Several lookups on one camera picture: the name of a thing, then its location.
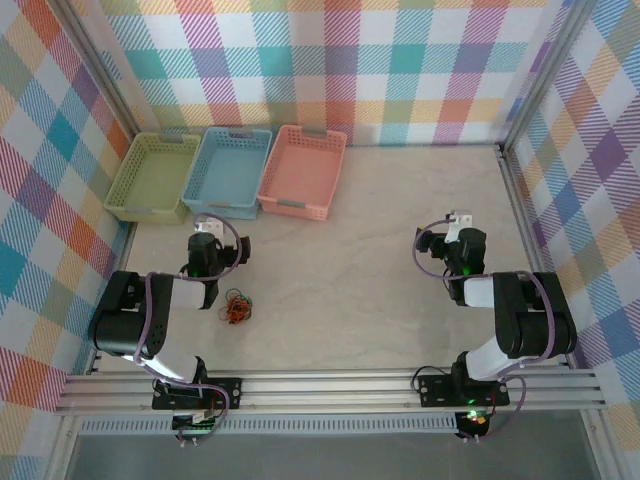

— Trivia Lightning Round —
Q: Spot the aluminium mounting rail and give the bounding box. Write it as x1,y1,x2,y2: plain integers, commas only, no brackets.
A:
54,368,609,415

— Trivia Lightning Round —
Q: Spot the pink plastic basket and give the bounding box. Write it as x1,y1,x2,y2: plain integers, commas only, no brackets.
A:
257,124,348,222

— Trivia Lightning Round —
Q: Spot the left aluminium frame post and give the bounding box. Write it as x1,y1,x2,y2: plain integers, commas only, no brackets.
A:
52,0,139,139

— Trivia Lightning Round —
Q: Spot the right aluminium frame post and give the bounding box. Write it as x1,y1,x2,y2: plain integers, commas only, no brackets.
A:
499,0,601,151

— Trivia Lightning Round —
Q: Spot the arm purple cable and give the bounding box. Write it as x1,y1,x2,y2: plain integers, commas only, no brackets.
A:
132,213,245,446
412,218,557,444

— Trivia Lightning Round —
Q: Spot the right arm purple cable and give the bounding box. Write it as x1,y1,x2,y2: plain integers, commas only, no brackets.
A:
412,218,557,444

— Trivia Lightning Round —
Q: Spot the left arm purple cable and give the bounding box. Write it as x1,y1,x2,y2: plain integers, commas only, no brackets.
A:
132,213,245,446

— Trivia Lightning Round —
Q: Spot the black thin cable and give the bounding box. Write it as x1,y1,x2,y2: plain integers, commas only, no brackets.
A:
219,292,254,327

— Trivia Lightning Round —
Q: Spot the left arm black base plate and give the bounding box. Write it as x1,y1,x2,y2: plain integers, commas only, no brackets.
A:
152,378,244,411

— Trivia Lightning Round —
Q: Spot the left aluminium side rail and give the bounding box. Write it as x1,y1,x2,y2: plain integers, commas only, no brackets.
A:
84,219,139,376

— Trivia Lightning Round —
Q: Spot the blue plastic basket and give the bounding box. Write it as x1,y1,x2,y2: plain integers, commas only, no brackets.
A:
180,126,275,221

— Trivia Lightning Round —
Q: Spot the right aluminium side rail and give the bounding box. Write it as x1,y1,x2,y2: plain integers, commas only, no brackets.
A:
497,144,571,369

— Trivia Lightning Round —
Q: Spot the grey slotted cable duct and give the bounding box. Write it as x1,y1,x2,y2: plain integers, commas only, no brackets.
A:
79,417,461,435

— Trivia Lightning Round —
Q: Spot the aluminium frame post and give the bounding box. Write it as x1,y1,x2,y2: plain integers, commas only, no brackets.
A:
52,0,139,139
499,0,601,151

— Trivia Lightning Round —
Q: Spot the aluminium side rail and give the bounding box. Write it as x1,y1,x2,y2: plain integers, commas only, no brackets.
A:
497,144,571,369
84,219,139,376

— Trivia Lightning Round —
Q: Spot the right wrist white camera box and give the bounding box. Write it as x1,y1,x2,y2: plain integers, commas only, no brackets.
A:
444,210,474,245

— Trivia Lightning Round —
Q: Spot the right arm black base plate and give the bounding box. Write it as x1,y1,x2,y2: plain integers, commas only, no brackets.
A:
418,373,511,407

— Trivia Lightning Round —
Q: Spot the green plastic basket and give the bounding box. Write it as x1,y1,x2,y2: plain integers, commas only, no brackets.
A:
103,132,202,225

